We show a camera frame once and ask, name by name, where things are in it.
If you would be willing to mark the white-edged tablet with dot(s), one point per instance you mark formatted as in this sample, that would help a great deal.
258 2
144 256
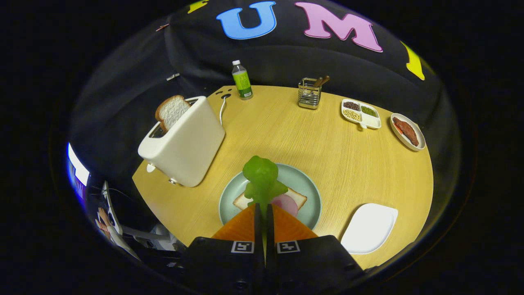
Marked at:
110 209

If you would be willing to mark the small white tag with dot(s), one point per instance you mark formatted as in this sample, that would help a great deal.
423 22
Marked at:
172 76

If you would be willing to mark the white leaf-shaped plate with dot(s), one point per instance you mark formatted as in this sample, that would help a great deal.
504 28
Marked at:
368 229

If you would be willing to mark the green lettuce leaf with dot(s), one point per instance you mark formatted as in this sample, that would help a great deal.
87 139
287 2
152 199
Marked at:
262 180

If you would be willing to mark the bright screen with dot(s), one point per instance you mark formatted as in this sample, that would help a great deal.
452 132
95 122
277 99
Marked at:
77 168

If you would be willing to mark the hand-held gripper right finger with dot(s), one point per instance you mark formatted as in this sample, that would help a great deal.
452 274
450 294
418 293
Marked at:
270 229

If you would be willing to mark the red meat piece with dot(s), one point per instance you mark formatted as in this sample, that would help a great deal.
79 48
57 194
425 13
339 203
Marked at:
406 130

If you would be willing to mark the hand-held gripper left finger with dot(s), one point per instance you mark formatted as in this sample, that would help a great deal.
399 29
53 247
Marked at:
258 229

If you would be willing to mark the dark brown beans pile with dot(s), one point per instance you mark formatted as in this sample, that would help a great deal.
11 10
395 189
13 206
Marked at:
351 105

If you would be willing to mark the white oval plate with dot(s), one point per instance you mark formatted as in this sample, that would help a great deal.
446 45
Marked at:
418 133

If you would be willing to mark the white toaster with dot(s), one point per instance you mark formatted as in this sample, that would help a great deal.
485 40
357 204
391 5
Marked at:
188 143

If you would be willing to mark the pink ham slice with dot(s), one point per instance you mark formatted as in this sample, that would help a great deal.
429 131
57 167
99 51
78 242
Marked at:
286 203

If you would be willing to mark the yellow beans pile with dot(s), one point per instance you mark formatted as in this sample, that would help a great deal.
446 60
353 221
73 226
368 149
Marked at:
352 116

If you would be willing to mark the green beans pile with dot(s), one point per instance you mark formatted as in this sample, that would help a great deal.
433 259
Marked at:
368 110

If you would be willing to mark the white divided dish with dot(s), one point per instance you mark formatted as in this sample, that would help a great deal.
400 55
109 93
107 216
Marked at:
370 121

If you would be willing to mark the pale green round plate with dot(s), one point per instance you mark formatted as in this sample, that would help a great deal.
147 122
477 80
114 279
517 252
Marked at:
303 184

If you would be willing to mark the black backdrop cloth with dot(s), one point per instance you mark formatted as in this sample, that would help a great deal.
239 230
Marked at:
286 61

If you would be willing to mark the white bread slice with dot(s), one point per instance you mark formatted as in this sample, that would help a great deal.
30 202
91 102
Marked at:
171 110
297 196

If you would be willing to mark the clear bottle with green label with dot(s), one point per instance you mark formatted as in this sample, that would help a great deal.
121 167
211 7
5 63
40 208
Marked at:
242 82

